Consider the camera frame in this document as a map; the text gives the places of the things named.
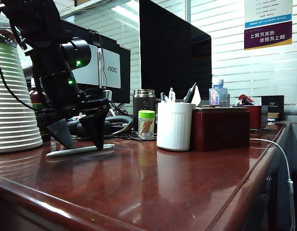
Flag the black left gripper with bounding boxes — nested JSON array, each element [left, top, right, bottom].
[[36, 88, 111, 151]]

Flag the white plastic pen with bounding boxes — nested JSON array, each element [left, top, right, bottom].
[[46, 143, 115, 158]]

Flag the white ribbed pen holder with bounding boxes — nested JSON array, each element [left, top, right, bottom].
[[156, 102, 197, 153]]

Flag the dark grey pen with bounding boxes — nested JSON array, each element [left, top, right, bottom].
[[183, 82, 198, 104]]

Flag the black over-ear headphones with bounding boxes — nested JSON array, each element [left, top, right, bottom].
[[66, 115, 134, 140]]

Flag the brown bottle with green label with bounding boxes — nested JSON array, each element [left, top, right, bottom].
[[29, 77, 52, 143]]

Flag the AOC monitor with silver back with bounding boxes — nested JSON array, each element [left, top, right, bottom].
[[61, 20, 132, 104]]

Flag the white ribbed thermos jug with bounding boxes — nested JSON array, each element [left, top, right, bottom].
[[0, 6, 44, 155]]

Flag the clear jar with green lid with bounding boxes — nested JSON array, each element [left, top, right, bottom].
[[137, 110, 156, 141]]

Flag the black steel-rimmed thermos mug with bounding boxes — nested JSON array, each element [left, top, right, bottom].
[[132, 89, 156, 132]]

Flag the large monitor with silver stand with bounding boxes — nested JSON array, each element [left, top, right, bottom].
[[138, 0, 213, 101]]

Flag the white tissue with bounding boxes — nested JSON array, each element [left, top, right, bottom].
[[191, 85, 202, 107]]

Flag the large dark red box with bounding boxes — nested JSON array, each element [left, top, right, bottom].
[[191, 107, 251, 153]]

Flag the clear water bottle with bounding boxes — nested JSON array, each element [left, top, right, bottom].
[[209, 79, 229, 108]]

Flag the red and black ornament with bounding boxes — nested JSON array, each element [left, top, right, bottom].
[[236, 94, 256, 107]]

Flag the small red box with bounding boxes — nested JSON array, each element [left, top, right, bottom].
[[232, 105, 270, 131]]

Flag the black box with white logo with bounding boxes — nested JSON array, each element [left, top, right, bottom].
[[261, 95, 286, 121]]

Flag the black headphone cable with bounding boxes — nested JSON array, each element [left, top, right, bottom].
[[75, 133, 159, 142]]

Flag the black monitor cable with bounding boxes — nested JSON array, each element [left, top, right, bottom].
[[87, 28, 110, 89]]

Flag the white charging cable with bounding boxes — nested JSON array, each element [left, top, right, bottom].
[[249, 138, 297, 231]]

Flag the purple and blue wall poster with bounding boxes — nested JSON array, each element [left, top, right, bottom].
[[244, 0, 294, 51]]

